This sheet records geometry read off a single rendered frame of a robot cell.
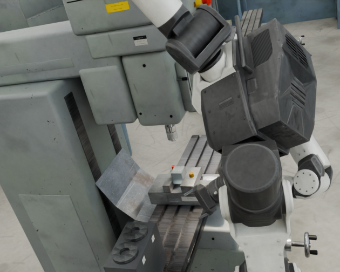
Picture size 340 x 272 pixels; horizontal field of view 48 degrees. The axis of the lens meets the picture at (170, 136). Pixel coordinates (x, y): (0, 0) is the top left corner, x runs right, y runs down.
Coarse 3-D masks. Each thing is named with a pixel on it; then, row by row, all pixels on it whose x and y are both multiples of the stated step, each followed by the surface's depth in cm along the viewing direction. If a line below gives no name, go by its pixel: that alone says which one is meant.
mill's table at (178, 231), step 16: (192, 144) 224; (208, 144) 220; (192, 160) 208; (208, 160) 205; (160, 208) 177; (176, 208) 175; (192, 208) 175; (160, 224) 168; (176, 224) 165; (192, 224) 163; (176, 240) 157; (192, 240) 156; (176, 256) 149; (192, 256) 155
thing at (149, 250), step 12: (132, 228) 138; (144, 228) 137; (156, 228) 140; (120, 240) 136; (132, 240) 133; (144, 240) 133; (156, 240) 139; (120, 252) 130; (132, 252) 127; (144, 252) 129; (156, 252) 139; (108, 264) 127; (120, 264) 125; (132, 264) 124; (144, 264) 128; (156, 264) 138
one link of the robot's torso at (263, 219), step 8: (280, 192) 91; (232, 200) 92; (280, 200) 90; (232, 208) 94; (272, 208) 90; (280, 208) 92; (232, 216) 94; (240, 216) 94; (248, 216) 91; (256, 216) 91; (264, 216) 91; (272, 216) 92; (280, 216) 93; (248, 224) 96; (256, 224) 96; (264, 224) 97
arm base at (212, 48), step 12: (216, 12) 99; (228, 24) 99; (216, 36) 99; (228, 36) 100; (168, 48) 101; (180, 48) 98; (216, 48) 99; (180, 60) 103; (192, 60) 98; (204, 60) 98; (192, 72) 104
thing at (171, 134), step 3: (165, 129) 169; (171, 129) 167; (174, 129) 168; (168, 132) 168; (171, 132) 168; (174, 132) 168; (168, 135) 169; (171, 135) 168; (174, 135) 169; (177, 135) 170; (168, 138) 170; (171, 138) 169; (174, 138) 169; (177, 138) 170
